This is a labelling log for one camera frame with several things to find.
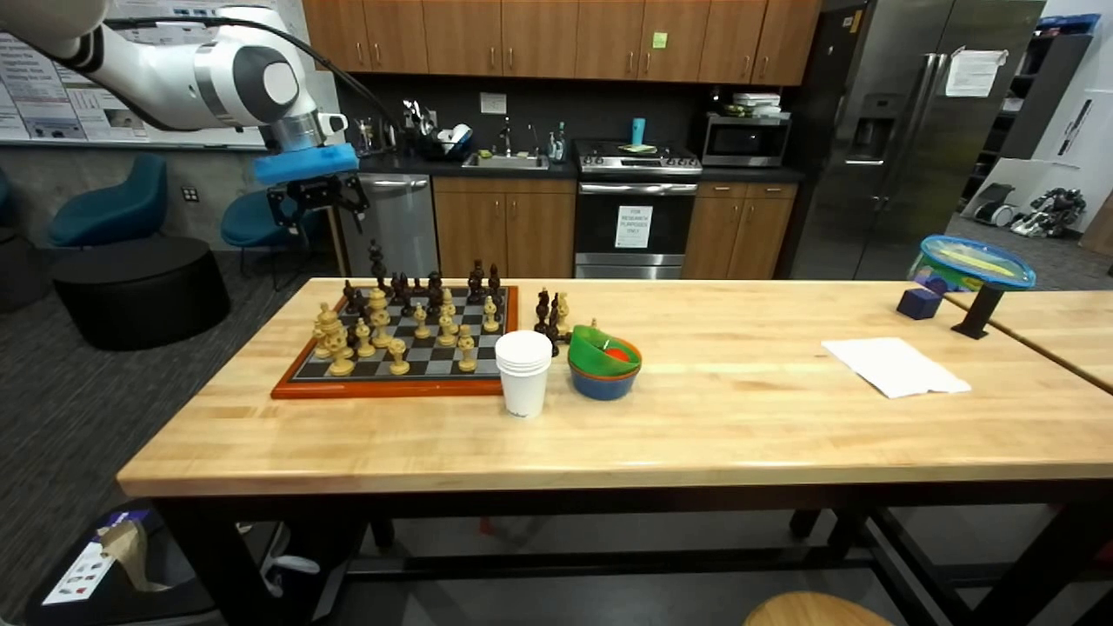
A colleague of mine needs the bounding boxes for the black gripper blue mount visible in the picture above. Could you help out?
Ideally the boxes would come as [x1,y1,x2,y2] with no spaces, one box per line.
[254,143,365,210]

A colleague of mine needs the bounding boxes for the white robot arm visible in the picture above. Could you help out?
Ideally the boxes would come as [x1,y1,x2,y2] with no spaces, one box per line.
[0,0,361,210]

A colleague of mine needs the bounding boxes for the wooden chess board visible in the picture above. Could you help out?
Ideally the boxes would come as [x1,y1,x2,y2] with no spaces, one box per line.
[273,286,518,399]

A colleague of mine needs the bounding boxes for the dark chess pawn off-board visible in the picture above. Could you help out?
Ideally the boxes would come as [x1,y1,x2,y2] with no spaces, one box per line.
[535,288,552,330]

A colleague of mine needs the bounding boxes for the light chess piece off-board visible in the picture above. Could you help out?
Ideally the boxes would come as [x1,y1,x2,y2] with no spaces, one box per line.
[552,292,571,339]

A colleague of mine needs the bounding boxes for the stainless steel dishwasher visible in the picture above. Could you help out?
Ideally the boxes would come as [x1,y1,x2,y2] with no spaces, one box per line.
[339,174,437,279]

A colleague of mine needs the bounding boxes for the kitchen sink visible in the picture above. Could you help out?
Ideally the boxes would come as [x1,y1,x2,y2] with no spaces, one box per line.
[464,150,551,174]

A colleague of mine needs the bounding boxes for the teal chair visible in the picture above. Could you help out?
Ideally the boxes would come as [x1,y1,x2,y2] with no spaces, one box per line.
[48,155,168,248]

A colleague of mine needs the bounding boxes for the black round ottoman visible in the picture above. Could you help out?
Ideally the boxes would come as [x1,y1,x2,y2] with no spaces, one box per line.
[52,238,231,353]

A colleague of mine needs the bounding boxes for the white paper cup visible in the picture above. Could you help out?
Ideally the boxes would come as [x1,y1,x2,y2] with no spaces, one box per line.
[494,330,552,416]

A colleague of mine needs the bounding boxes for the stainless steel oven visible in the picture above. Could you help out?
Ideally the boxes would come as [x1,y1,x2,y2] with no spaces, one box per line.
[573,140,704,279]

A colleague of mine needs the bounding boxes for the green and blue bowl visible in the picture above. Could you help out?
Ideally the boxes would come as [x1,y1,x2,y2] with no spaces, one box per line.
[567,327,645,399]

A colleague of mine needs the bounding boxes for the black microwave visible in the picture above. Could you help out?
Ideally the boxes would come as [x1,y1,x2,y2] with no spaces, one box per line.
[704,110,788,171]

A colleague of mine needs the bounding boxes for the butcher block table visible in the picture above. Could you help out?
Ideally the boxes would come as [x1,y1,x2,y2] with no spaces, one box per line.
[118,279,1113,626]

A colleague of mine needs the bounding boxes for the stainless steel refrigerator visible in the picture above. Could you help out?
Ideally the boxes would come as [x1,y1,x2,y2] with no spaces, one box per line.
[780,0,1045,279]

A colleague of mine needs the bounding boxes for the white paper sheet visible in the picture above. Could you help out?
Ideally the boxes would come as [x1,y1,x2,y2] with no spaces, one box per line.
[823,339,968,399]

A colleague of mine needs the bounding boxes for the near wooden orange stool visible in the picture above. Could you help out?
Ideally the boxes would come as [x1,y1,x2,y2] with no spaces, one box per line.
[744,590,891,626]

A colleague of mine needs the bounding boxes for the blue green plate on stand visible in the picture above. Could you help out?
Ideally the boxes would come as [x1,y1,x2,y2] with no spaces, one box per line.
[911,232,1038,339]

